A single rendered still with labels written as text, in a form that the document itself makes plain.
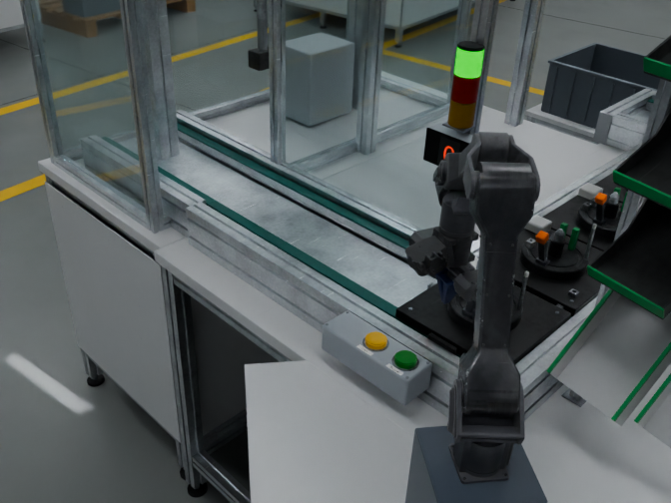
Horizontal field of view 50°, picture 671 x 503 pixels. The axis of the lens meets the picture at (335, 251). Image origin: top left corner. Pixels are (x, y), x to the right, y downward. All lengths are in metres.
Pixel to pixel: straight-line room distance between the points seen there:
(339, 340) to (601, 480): 0.50
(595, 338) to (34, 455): 1.82
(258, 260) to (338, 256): 0.19
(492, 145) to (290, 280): 0.67
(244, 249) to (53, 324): 1.56
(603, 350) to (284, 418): 0.56
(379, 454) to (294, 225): 0.68
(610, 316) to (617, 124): 1.30
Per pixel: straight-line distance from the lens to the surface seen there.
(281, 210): 1.80
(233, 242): 1.61
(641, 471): 1.36
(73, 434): 2.57
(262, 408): 1.33
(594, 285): 1.56
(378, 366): 1.28
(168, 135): 2.07
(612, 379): 1.25
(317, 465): 1.24
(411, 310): 1.39
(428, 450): 1.01
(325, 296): 1.43
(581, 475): 1.31
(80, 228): 2.18
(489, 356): 0.92
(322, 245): 1.66
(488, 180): 0.87
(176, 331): 1.87
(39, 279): 3.31
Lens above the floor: 1.80
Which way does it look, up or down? 33 degrees down
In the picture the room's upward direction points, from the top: 2 degrees clockwise
